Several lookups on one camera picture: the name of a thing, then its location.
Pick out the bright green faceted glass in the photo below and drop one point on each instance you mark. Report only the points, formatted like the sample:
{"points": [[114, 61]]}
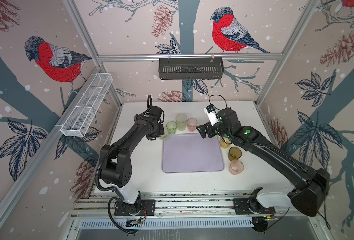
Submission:
{"points": [[171, 127]]}

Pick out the black hanging wire basket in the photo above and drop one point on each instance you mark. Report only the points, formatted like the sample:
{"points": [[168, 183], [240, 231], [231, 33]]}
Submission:
{"points": [[191, 69]]}

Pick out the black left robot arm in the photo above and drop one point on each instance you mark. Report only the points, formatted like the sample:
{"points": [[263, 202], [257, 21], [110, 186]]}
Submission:
{"points": [[114, 170]]}

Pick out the pale green dimpled short glass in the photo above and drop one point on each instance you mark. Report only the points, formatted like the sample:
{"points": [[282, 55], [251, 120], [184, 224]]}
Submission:
{"points": [[165, 135]]}

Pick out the lilac plastic tray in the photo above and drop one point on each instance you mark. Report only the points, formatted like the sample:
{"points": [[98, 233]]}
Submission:
{"points": [[190, 153]]}

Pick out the tall pale green dimpled glass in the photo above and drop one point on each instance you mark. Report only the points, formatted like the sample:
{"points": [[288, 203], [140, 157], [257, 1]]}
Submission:
{"points": [[181, 120]]}

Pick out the aluminium front rail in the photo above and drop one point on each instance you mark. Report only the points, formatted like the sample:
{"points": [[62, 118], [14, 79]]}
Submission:
{"points": [[179, 204]]}

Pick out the yellow amber glass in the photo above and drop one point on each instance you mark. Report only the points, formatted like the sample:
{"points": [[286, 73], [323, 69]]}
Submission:
{"points": [[225, 143]]}

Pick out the pink glass near right arm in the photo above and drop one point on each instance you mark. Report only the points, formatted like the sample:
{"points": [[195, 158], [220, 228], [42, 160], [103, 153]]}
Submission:
{"points": [[236, 167]]}

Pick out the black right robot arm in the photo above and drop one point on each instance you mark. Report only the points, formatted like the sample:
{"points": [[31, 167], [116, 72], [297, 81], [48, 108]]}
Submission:
{"points": [[309, 187]]}

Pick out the pink glass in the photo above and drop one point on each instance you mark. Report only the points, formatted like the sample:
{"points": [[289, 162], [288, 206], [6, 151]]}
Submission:
{"points": [[191, 124]]}

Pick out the dark olive glass near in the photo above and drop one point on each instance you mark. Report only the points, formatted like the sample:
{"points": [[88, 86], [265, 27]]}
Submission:
{"points": [[234, 153]]}

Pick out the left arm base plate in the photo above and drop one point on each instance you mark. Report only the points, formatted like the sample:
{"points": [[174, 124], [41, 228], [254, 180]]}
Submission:
{"points": [[142, 208]]}

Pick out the white wire mesh shelf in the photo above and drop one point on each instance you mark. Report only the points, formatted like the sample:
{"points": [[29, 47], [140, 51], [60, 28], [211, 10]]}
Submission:
{"points": [[81, 117]]}

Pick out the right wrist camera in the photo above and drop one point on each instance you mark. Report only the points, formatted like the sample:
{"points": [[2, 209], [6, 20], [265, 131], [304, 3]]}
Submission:
{"points": [[210, 110]]}

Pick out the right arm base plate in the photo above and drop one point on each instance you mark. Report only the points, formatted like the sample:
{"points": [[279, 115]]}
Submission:
{"points": [[244, 206]]}

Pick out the aluminium back crossbar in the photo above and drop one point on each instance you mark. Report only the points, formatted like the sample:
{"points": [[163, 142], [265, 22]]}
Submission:
{"points": [[150, 58]]}

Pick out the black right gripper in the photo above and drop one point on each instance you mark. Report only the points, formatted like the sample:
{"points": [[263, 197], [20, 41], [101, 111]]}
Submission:
{"points": [[202, 131]]}

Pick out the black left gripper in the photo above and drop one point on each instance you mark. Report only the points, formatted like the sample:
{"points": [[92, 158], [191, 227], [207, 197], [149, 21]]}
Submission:
{"points": [[161, 125]]}

